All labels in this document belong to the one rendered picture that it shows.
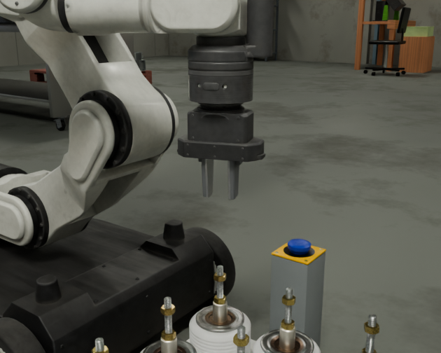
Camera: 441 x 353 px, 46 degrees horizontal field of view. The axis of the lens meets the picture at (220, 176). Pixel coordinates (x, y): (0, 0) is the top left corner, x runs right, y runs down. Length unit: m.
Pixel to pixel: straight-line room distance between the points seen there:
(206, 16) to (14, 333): 0.61
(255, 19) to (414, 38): 7.95
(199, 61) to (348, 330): 0.83
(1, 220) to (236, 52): 0.74
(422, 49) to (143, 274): 7.73
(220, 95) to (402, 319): 0.88
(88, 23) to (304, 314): 0.57
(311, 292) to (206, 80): 0.42
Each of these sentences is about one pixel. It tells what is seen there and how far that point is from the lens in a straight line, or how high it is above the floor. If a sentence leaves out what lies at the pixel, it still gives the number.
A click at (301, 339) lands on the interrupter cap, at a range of 0.80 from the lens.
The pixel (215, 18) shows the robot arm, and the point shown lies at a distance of 0.66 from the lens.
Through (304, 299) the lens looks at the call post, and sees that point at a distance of 0.91.
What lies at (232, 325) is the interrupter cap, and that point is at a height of 0.25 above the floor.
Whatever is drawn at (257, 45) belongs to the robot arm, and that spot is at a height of 0.66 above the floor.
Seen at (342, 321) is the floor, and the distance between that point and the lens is 1.35.
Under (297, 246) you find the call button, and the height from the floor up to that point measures 0.33.
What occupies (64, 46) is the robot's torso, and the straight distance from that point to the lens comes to 1.03.
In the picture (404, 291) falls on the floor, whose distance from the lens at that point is 1.53.
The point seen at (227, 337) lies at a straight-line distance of 0.81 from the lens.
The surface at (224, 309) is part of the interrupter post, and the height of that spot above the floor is 0.27.
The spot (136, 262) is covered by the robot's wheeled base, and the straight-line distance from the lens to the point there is 1.17.
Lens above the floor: 0.69
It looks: 16 degrees down
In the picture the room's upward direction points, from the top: straight up
